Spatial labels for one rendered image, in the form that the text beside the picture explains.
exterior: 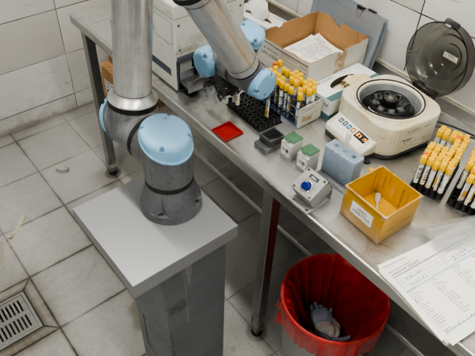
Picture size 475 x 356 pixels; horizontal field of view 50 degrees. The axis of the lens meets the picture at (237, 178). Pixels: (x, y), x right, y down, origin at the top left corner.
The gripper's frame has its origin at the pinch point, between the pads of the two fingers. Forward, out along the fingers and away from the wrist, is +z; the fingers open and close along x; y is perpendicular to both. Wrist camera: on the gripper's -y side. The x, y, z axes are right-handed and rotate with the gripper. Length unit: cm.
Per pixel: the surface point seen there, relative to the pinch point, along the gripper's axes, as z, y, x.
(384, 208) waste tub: -29, 58, 9
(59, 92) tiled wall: 140, -85, -1
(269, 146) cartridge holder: -12.0, 26.4, 0.5
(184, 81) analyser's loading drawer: 5.7, -8.6, -2.0
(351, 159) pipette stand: -31, 43, 7
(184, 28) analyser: -9.2, -18.3, -0.5
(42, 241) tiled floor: 109, -4, -51
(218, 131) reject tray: -2.5, 13.4, -5.7
